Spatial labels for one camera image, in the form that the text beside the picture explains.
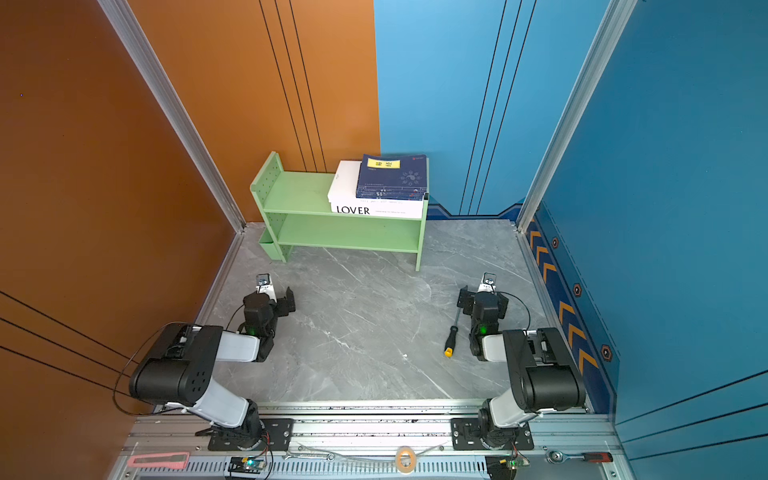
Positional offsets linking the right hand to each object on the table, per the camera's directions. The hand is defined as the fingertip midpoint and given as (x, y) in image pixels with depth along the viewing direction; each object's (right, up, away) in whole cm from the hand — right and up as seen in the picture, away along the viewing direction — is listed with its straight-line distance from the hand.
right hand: (480, 289), depth 94 cm
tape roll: (-25, -38, -23) cm, 50 cm away
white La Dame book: (-41, +31, -10) cm, 52 cm away
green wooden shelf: (-57, +25, -4) cm, 63 cm away
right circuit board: (-1, -39, -24) cm, 46 cm away
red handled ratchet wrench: (+11, -36, -25) cm, 45 cm away
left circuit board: (-63, -39, -23) cm, 77 cm away
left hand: (-65, +1, 0) cm, 65 cm away
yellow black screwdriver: (-11, -16, -7) cm, 21 cm away
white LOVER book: (-32, +24, -11) cm, 41 cm away
